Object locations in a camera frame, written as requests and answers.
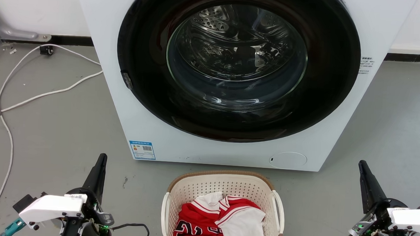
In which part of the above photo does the round white filter cover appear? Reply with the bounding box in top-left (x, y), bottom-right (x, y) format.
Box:
top-left (268, 150), bottom-right (308, 171)

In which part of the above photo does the red and white jersey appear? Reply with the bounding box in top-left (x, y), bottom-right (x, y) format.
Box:
top-left (173, 189), bottom-right (272, 236)

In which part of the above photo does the grey wall pipe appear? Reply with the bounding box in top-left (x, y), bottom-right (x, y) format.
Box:
top-left (0, 0), bottom-right (54, 43)

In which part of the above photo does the small printed text sticker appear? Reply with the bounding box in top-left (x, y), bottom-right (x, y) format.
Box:
top-left (358, 56), bottom-right (374, 76)

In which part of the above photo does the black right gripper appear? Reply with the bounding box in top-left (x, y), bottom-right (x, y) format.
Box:
top-left (346, 159), bottom-right (420, 236)

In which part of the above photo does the thick white hose cable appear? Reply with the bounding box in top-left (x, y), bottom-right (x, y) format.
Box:
top-left (0, 64), bottom-right (104, 129)

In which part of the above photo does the cream perforated laundry basket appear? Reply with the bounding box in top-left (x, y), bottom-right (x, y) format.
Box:
top-left (160, 166), bottom-right (288, 236)

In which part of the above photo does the black baseboard strip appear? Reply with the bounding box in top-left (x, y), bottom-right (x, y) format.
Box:
top-left (1, 31), bottom-right (95, 48)
top-left (384, 52), bottom-right (420, 63)

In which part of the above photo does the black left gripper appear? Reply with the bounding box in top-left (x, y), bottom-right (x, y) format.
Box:
top-left (60, 151), bottom-right (119, 236)

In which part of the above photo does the long white power cable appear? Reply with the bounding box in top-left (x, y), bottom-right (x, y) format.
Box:
top-left (0, 41), bottom-right (102, 236)

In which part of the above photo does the white front-load washing machine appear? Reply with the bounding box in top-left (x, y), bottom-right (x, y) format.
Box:
top-left (61, 0), bottom-right (418, 178)

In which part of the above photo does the round black washer door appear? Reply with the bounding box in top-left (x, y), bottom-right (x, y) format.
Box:
top-left (112, 0), bottom-right (365, 150)

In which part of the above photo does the blue energy label sticker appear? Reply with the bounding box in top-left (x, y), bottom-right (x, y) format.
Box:
top-left (128, 140), bottom-right (157, 161)

